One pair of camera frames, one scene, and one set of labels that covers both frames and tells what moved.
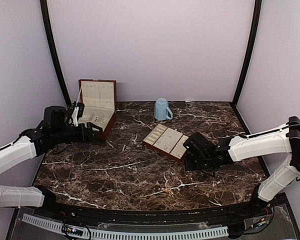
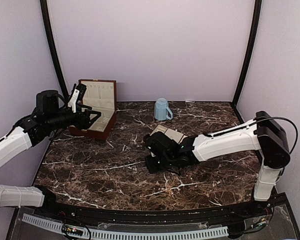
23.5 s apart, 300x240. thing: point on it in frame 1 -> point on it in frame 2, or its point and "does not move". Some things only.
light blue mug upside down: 161,110 does not move
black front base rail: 238,212 does not move
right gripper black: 189,165 -> 152,168
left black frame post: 47,24 does not move
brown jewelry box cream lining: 99,97 does not move
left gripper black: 88,136 -> 85,124
